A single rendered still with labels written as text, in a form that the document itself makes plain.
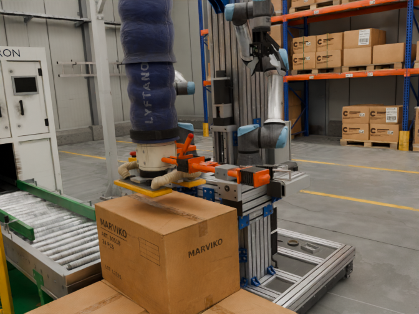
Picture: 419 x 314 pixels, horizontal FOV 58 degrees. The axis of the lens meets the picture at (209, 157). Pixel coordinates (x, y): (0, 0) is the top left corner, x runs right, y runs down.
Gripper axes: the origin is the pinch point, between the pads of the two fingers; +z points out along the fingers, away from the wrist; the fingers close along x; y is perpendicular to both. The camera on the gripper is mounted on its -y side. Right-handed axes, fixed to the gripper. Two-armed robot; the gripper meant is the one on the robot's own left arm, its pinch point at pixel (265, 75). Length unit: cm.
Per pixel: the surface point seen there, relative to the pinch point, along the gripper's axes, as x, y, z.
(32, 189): -263, 3, 91
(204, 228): -7, 38, 61
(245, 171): 21, 45, 32
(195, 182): -20, 29, 45
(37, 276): -114, 66, 105
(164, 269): -11, 57, 72
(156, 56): -27.0, 39.3, -9.9
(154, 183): -24, 48, 42
